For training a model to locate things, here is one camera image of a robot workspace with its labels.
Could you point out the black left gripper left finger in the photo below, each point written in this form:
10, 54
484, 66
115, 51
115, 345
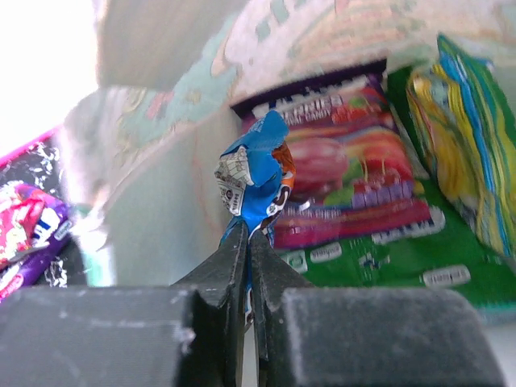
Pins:
187, 334

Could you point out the pink tape strip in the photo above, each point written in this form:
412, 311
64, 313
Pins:
11, 155

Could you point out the blue chocolate snack packet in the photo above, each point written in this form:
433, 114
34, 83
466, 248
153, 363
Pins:
255, 176

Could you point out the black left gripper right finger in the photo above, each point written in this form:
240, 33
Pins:
309, 336

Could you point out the purple Fox's candy packet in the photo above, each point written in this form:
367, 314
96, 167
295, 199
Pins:
35, 227

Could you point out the green yellow candy packet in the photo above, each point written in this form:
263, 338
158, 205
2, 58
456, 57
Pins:
459, 132

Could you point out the purple berries candy packet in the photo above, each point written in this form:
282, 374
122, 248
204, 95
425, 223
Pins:
353, 174

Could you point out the green illustrated paper gift bag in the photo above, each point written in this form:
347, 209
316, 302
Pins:
138, 154

